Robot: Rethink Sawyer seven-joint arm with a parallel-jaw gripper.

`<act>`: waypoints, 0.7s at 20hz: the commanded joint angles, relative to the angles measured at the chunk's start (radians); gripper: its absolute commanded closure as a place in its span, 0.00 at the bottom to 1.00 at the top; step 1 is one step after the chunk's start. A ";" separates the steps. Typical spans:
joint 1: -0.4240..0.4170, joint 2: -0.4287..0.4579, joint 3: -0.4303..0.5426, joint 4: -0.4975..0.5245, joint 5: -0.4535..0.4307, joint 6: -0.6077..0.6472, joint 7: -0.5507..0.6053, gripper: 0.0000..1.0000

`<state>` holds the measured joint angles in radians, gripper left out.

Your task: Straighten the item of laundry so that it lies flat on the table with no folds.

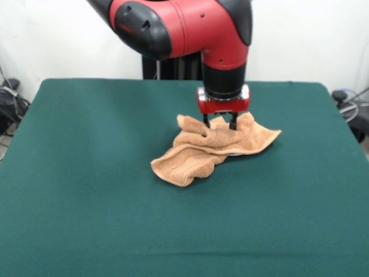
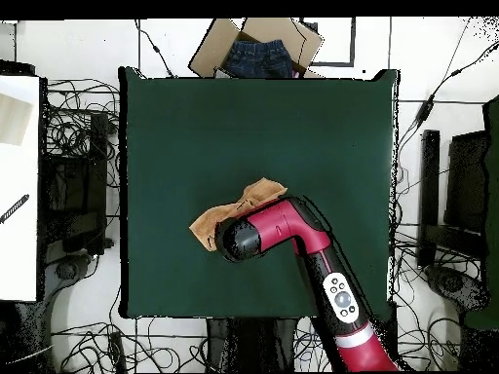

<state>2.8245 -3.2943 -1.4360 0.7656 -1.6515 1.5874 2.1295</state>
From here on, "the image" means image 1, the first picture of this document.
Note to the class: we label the tan terry towel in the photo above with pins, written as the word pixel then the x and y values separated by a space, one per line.
pixel 184 167

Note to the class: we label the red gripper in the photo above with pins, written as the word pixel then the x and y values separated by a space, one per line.
pixel 225 105

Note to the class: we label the dark green tablecloth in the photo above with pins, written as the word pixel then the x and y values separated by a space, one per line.
pixel 86 187

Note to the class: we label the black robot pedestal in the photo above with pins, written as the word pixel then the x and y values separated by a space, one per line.
pixel 173 69

